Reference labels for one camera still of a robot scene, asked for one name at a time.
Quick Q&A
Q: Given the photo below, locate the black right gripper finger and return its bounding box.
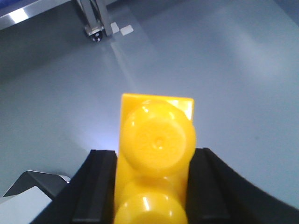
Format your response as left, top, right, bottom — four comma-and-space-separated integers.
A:
186, 148, 299, 224

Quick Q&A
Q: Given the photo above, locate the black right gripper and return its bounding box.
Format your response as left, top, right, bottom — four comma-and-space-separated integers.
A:
0, 150, 117, 224

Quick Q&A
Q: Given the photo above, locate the yellow two-stud toy brick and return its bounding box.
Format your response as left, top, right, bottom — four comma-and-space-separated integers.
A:
113, 93, 196, 224

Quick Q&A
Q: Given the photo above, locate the steel wheeled cart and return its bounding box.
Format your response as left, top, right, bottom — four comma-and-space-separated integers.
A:
0, 0, 114, 42

